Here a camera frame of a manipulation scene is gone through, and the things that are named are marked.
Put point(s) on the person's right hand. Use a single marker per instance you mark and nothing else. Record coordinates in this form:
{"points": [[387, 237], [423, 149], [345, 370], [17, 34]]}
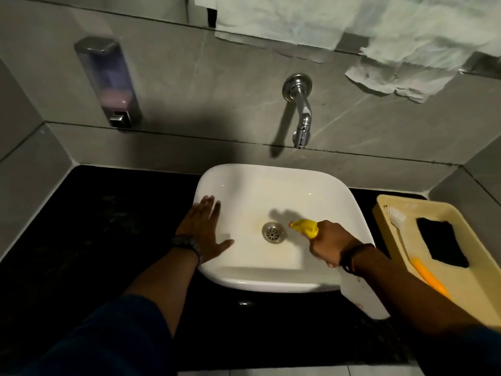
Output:
{"points": [[332, 241]]}

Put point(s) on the person's left hand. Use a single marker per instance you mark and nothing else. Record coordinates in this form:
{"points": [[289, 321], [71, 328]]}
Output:
{"points": [[201, 232]]}

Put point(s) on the person's right fingers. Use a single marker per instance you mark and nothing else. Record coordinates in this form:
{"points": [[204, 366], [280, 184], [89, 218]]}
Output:
{"points": [[319, 252]]}

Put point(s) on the person's left middle finger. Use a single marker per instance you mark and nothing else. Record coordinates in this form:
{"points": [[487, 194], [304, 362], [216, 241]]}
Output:
{"points": [[207, 209]]}

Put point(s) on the person's left thumb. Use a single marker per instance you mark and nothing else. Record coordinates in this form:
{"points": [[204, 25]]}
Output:
{"points": [[224, 247]]}

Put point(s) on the yellow spray bottle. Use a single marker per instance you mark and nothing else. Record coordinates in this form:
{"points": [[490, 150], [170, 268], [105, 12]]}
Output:
{"points": [[305, 227]]}

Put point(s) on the person's right forearm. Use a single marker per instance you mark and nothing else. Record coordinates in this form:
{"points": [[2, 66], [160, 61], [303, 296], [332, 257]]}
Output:
{"points": [[411, 293]]}

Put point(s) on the person's left forearm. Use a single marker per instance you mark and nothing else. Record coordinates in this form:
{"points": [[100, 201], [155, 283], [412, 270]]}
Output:
{"points": [[166, 288]]}

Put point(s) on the black right wristband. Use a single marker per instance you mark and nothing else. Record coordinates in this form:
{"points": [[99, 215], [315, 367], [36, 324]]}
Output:
{"points": [[353, 257]]}

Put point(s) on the black wristband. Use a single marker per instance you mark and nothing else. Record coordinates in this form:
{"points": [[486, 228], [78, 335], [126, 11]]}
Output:
{"points": [[353, 257], [187, 245]]}

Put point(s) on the black left wristband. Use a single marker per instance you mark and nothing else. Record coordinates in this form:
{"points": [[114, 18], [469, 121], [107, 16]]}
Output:
{"points": [[187, 245]]}

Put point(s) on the metal sink drain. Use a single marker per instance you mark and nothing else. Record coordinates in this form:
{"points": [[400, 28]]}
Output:
{"points": [[273, 232]]}

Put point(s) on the white ceramic sink basin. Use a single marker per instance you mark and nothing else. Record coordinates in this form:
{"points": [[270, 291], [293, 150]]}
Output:
{"points": [[274, 231]]}

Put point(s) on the black scrub sponge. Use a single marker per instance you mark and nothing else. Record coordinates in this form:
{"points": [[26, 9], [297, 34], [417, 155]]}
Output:
{"points": [[441, 241]]}

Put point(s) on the yellow plastic tray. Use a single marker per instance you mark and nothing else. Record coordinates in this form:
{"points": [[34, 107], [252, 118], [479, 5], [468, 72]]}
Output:
{"points": [[450, 262]]}

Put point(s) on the white paper sheet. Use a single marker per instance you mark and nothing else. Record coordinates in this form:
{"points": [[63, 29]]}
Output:
{"points": [[281, 19], [422, 46]]}

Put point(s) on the chrome wall faucet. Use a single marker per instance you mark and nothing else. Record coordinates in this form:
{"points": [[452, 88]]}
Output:
{"points": [[299, 109]]}

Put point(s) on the wall soap dispenser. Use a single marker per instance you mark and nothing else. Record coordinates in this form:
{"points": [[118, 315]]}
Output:
{"points": [[109, 82]]}

